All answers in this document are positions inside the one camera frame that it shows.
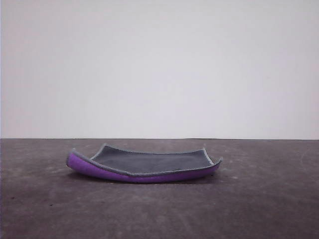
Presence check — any purple towel with grey hem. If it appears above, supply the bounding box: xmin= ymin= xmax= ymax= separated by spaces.
xmin=65 ymin=143 xmax=223 ymax=185

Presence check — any grey table cloth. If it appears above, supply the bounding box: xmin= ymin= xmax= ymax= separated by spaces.
xmin=0 ymin=137 xmax=319 ymax=239

